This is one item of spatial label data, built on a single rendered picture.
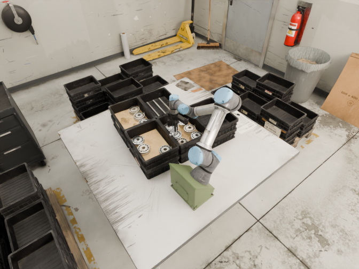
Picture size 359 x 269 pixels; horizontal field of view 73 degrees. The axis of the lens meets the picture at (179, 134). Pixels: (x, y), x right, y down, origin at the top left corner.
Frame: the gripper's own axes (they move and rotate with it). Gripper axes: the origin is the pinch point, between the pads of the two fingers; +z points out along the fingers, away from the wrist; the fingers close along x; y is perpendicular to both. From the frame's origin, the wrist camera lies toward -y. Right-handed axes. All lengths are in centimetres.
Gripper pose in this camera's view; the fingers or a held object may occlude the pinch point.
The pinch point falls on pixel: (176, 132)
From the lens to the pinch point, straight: 208.6
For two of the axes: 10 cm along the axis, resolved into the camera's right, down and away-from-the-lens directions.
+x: -2.3, 5.8, -7.8
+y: -9.7, -1.4, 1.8
